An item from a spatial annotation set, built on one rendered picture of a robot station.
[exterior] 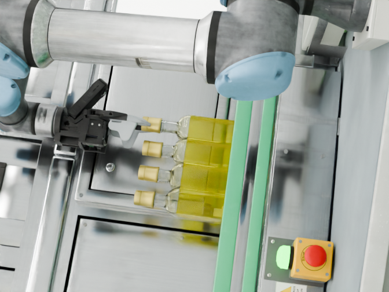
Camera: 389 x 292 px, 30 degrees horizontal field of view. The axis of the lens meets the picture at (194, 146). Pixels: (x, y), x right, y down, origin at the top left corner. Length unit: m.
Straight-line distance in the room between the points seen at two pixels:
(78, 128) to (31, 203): 0.25
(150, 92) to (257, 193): 0.48
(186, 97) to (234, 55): 0.73
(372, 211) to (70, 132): 0.78
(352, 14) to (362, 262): 0.38
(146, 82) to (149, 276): 0.48
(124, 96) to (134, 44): 0.69
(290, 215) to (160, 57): 0.48
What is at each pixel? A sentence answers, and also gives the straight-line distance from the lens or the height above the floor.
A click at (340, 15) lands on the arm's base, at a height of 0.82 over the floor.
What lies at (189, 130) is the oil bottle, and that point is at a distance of 1.62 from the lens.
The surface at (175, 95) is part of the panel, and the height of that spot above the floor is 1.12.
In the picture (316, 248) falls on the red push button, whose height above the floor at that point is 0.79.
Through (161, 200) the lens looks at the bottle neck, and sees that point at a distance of 1.60.
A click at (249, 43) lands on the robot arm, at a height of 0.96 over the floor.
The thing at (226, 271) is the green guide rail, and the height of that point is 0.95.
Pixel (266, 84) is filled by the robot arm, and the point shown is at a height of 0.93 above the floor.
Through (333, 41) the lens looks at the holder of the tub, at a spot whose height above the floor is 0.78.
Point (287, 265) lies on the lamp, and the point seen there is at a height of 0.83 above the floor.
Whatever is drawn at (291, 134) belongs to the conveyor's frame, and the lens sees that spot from 1.50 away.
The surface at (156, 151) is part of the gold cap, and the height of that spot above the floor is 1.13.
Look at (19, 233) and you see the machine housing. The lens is 1.81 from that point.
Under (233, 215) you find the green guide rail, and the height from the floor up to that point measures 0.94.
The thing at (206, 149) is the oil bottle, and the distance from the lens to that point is 1.61.
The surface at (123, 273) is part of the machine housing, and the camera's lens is 1.75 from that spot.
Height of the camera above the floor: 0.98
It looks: 2 degrees up
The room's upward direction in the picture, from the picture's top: 83 degrees counter-clockwise
